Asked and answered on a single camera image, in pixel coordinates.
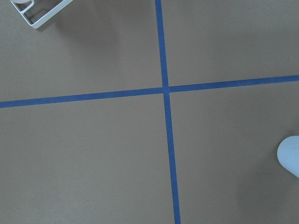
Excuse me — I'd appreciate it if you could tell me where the light blue cup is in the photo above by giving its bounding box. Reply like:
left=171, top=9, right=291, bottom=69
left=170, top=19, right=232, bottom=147
left=277, top=136, right=299, bottom=178

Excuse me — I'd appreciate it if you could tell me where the white wire cup rack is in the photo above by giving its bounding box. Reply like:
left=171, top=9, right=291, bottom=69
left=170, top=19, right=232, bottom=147
left=10, top=0, right=72, bottom=29

